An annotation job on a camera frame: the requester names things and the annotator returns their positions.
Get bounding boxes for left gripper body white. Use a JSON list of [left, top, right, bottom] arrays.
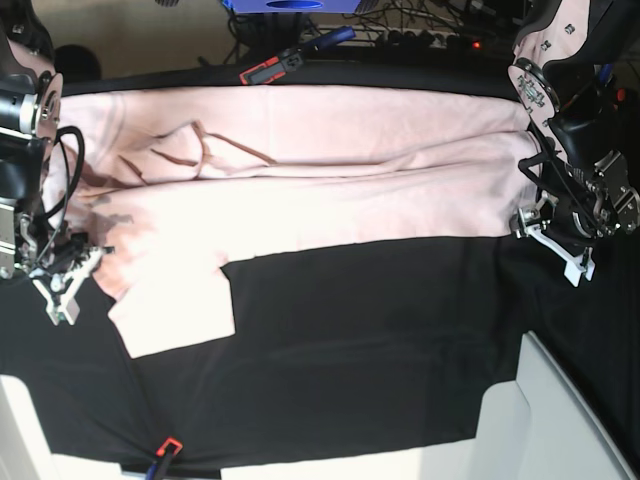
[[510, 192, 596, 287]]

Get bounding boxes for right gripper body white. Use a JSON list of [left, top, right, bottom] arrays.
[[25, 232, 115, 326]]

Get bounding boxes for pink T-shirt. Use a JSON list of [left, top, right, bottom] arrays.
[[44, 85, 539, 358]]

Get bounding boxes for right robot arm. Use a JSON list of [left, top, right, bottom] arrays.
[[1, 1, 113, 325]]

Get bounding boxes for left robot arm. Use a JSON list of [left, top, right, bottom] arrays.
[[508, 1, 639, 286]]

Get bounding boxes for black table cloth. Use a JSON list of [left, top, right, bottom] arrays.
[[1, 62, 639, 476]]

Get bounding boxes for black power strip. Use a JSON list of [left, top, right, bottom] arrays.
[[342, 24, 484, 52]]

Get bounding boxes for red black clamp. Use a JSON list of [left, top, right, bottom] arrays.
[[239, 26, 356, 86]]

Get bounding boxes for blue plastic box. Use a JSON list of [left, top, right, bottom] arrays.
[[222, 0, 379, 14]]

